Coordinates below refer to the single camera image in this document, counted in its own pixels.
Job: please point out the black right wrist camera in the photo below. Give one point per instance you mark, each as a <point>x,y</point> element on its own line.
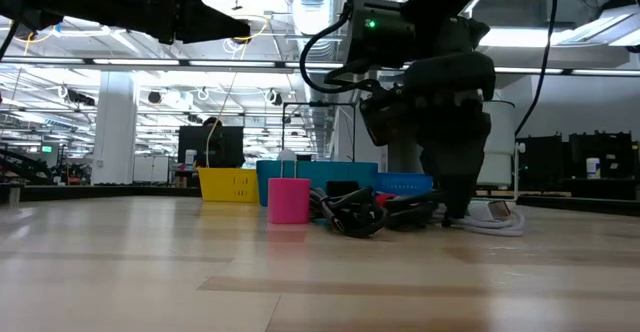
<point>385,37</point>

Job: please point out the small blue plastic bin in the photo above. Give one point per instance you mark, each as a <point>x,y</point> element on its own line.
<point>405,183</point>

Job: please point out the white low cabinet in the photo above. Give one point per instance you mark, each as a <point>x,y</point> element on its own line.
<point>150,168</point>

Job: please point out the person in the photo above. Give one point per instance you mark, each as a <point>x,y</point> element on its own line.
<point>211,142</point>

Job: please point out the pink charger cube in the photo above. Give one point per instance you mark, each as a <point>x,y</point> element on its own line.
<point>289,202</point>

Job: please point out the yellow slotted plastic bin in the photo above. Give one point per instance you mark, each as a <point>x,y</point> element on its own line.
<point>230,184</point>

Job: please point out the black monitor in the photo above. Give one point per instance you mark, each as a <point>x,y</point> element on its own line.
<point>232,144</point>

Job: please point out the white canister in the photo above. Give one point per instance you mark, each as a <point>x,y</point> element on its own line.
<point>593,168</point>
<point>190,158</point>

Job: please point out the silver ventilation duct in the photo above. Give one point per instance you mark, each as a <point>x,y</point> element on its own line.
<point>315,7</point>

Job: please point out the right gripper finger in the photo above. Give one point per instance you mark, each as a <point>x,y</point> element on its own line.
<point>457,162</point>

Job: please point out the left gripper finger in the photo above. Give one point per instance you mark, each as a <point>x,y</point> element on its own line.
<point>205,19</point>

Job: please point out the white square pillar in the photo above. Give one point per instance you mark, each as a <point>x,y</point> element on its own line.
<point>115,142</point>

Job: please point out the black tubular frame stand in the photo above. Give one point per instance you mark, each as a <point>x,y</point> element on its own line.
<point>320,104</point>

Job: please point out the black equipment crates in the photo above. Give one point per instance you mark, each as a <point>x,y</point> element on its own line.
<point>605,157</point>

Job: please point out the green exit sign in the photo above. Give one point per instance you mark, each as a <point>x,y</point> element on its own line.
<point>47,148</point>

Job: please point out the large teal plastic bin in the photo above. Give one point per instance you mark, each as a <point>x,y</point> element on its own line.
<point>345,172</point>

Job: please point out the white cylindrical container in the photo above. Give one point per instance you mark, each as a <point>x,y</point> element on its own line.
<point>500,142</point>

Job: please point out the small black adapter block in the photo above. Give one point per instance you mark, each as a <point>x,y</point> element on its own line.
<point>342,187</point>

